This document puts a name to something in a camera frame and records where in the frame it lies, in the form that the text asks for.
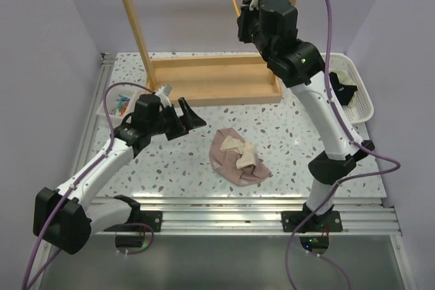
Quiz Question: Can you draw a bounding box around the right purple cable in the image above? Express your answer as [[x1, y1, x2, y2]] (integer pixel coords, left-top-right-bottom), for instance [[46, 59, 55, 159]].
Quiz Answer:
[[264, 0, 401, 290]]

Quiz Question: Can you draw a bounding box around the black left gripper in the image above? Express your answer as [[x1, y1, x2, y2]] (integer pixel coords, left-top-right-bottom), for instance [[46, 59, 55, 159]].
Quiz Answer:
[[148, 98, 205, 141]]

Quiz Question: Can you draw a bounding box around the pink beige underwear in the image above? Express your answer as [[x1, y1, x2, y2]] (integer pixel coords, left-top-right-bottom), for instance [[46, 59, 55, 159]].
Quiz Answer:
[[209, 128, 272, 187]]

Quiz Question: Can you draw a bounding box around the white plastic basket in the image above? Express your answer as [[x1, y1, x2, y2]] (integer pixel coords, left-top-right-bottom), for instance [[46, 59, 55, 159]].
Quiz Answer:
[[329, 53, 374, 124]]

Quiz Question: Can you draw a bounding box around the wooden clothes rack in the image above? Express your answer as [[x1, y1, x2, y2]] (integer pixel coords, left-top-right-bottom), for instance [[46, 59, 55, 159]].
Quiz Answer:
[[122, 0, 283, 107]]

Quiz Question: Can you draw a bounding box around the purple cable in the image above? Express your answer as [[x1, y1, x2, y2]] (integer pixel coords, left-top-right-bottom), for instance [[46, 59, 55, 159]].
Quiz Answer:
[[264, 0, 401, 290], [20, 82, 160, 290]]

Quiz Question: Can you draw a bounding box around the black underwear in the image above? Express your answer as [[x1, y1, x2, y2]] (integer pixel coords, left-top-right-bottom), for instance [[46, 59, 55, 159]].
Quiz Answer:
[[329, 71, 344, 104]]

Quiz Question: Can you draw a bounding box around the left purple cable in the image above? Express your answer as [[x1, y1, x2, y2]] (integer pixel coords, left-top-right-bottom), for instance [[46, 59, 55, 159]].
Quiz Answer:
[[20, 82, 160, 290]]

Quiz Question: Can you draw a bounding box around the aluminium rail frame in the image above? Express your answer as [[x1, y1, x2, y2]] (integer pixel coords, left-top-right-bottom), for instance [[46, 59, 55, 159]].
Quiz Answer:
[[25, 54, 417, 290]]

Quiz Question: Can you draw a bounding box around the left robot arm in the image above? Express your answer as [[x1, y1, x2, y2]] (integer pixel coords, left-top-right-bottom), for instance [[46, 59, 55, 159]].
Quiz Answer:
[[33, 94, 207, 255]]

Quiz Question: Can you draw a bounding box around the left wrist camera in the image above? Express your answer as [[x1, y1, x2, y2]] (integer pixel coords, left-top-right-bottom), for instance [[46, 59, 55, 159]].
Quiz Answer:
[[154, 84, 172, 109]]

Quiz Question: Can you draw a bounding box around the small white tray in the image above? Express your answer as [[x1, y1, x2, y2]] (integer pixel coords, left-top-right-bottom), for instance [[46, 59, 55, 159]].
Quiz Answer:
[[95, 83, 144, 127]]

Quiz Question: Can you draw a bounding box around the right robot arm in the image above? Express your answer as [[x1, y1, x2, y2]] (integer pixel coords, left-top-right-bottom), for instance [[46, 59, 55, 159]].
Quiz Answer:
[[237, 0, 375, 231]]

